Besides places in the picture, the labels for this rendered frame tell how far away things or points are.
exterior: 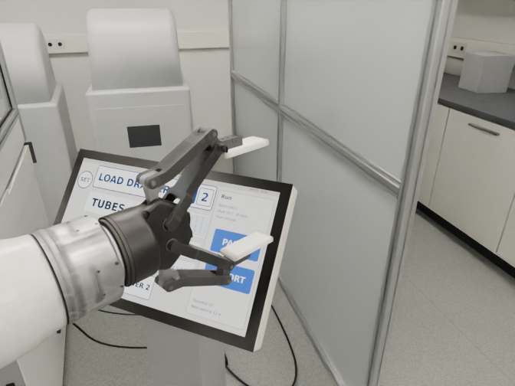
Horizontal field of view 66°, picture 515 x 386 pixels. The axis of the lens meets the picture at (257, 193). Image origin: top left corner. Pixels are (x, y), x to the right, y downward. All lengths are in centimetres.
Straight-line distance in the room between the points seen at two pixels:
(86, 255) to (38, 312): 6
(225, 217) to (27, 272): 47
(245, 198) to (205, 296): 20
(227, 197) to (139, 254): 41
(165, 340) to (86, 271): 69
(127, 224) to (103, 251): 4
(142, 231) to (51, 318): 10
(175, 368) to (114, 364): 101
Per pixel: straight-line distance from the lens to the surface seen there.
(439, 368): 214
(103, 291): 39
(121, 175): 92
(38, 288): 37
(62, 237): 39
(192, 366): 106
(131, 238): 40
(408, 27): 115
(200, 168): 44
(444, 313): 243
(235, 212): 77
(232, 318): 75
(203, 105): 435
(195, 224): 80
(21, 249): 38
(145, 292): 83
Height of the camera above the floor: 152
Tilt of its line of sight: 26 degrees down
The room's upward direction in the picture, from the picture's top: straight up
